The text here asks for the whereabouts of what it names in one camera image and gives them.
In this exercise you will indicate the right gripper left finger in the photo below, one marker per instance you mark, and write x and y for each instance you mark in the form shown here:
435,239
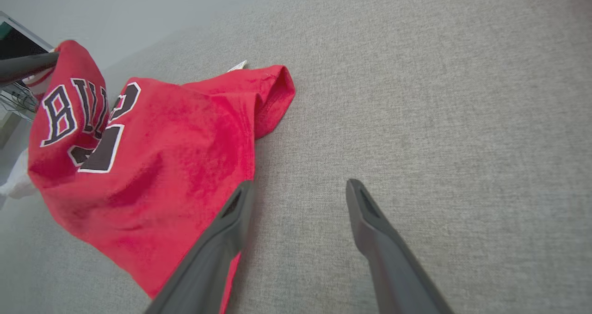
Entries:
208,258

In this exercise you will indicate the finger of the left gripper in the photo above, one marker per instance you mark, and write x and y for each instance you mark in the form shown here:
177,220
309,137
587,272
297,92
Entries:
27,66

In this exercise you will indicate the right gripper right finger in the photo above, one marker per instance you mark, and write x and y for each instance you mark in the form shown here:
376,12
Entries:
393,267

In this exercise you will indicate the large red Bulls jersey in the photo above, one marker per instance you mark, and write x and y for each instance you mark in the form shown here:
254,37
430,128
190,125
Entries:
175,156

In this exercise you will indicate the dark monitor screen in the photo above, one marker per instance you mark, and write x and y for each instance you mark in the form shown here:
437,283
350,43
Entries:
16,43

